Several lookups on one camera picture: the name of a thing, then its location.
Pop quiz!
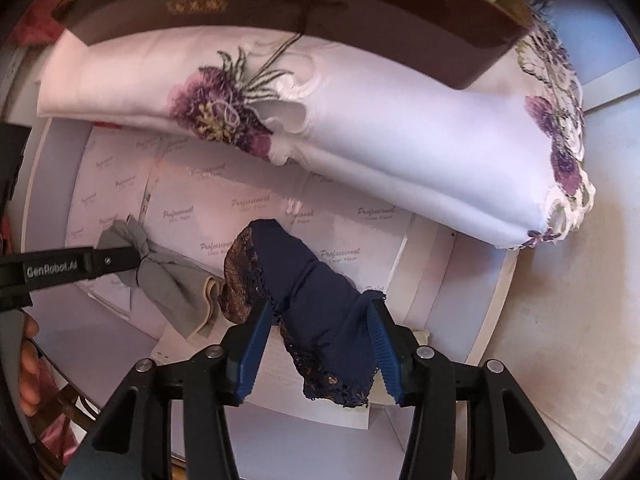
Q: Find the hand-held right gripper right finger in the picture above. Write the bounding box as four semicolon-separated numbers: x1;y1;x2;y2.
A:
366;297;578;480

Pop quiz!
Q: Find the white bedside table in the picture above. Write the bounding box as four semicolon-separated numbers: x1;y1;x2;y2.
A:
10;47;521;466

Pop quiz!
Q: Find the person's left hand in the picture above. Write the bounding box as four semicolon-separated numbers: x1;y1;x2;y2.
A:
20;312;41;416

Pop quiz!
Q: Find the white printed paper liner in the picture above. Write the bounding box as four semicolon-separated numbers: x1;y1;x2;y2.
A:
65;122;416;433

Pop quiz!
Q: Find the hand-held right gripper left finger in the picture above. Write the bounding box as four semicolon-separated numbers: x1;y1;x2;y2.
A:
62;301;275;480

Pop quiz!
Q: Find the grey knotted garment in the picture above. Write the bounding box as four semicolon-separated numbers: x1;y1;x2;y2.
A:
95;214;223;339

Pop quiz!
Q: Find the white floral embroidered cloth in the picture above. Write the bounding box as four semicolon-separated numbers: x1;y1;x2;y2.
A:
37;0;597;251

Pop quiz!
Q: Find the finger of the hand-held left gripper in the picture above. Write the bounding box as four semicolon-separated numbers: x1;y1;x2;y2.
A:
0;245;143;313

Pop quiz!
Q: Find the brown storage box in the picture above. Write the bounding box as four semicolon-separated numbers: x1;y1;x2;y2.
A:
52;0;533;92

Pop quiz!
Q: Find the pink satin cloth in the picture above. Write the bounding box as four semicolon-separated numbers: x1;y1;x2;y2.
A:
37;395;96;468

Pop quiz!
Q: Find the red blanket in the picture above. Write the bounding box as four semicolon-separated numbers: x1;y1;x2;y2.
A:
12;7;61;48

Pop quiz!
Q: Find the navy lace underwear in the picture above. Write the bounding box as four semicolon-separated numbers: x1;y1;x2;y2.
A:
250;217;388;408

